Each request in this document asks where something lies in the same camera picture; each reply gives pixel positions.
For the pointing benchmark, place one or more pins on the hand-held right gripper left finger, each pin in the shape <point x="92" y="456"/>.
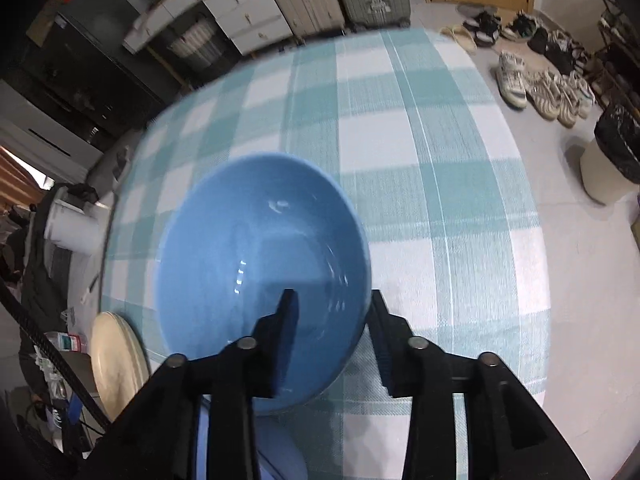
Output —
<point x="282" y="350"/>

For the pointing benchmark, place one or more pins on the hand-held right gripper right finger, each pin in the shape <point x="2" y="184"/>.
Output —
<point x="385" y="355"/>

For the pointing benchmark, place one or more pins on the blue bowl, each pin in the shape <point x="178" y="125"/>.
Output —
<point x="260" y="240"/>
<point x="280" y="452"/>

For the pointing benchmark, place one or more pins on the cream round plate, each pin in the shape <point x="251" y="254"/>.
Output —
<point x="120" y="360"/>

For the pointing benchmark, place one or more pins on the teal checked tablecloth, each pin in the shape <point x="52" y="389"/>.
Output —
<point x="425" y="210"/>

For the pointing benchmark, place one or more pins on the clear bottle with red label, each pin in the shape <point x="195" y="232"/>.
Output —
<point x="67" y="342"/>

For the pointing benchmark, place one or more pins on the white electric kettle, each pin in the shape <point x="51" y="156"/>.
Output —
<point x="75" y="230"/>

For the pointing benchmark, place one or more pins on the white trash bin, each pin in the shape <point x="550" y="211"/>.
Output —
<point x="605" y="175"/>

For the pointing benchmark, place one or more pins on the group of shoes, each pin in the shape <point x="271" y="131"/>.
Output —
<point x="550" y="90"/>

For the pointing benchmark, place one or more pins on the woven laundry basket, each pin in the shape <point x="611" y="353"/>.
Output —
<point x="200" y="45"/>

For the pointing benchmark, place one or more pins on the orange curtain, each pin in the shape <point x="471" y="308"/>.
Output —
<point x="20" y="170"/>

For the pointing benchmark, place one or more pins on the white tall cabinet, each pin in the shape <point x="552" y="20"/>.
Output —
<point x="40" y="130"/>

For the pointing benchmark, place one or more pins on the white drawer dresser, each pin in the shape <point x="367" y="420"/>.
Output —
<point x="250" y="10"/>

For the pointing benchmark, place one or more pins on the black refrigerator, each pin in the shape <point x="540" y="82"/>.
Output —
<point x="100" y="60"/>

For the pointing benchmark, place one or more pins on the metal shoe rack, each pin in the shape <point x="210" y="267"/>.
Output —
<point x="622" y="60"/>

